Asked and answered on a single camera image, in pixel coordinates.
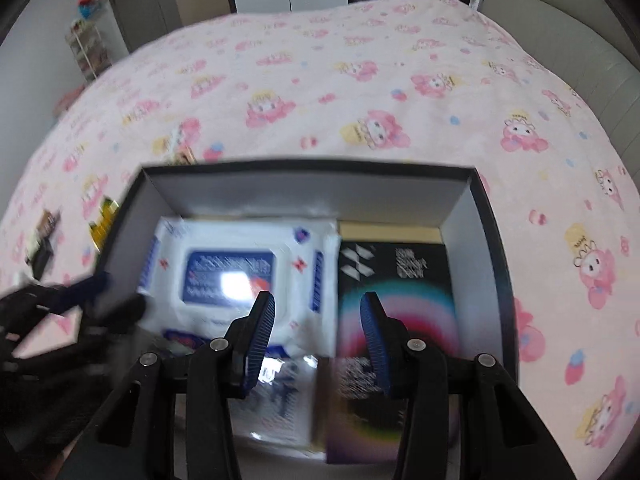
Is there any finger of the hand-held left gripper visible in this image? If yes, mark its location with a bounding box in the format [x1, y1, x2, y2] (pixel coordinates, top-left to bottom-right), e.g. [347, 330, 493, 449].
[0, 271, 112, 321]
[0, 294, 147, 361]

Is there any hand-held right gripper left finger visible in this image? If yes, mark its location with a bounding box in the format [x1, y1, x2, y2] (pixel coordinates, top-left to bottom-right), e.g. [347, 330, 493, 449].
[57, 291, 277, 480]

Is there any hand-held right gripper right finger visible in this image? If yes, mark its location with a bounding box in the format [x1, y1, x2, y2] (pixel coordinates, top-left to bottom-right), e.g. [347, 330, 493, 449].
[360, 291, 576, 480]

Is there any white wet wipes pack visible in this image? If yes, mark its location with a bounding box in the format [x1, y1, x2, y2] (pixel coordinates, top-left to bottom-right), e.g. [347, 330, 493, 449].
[135, 216, 343, 361]

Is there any black printed box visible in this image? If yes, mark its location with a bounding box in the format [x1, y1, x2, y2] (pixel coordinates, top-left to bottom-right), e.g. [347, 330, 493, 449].
[325, 240, 461, 463]

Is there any black cardboard box container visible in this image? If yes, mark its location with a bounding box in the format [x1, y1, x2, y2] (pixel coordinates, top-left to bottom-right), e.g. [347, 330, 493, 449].
[92, 157, 518, 466]

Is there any beige cream tube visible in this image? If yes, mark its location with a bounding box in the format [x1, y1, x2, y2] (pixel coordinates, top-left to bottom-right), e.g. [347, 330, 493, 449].
[25, 207, 63, 281]

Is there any green yellow snack packet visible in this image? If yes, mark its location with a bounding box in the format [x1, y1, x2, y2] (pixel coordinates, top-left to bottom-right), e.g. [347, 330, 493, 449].
[89, 195, 122, 253]

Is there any tan flat package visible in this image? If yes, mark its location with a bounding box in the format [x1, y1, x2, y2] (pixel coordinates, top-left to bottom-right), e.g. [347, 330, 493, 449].
[340, 220, 443, 246]

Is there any white shelf rack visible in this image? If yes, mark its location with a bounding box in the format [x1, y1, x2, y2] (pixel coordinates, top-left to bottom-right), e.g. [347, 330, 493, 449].
[65, 25, 113, 83]

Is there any red blue toy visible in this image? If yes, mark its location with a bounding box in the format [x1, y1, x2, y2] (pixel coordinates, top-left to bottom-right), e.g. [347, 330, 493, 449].
[75, 0, 108, 21]

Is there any grey padded headboard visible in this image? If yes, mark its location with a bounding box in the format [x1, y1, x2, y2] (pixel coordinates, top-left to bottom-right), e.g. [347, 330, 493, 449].
[477, 0, 640, 176]

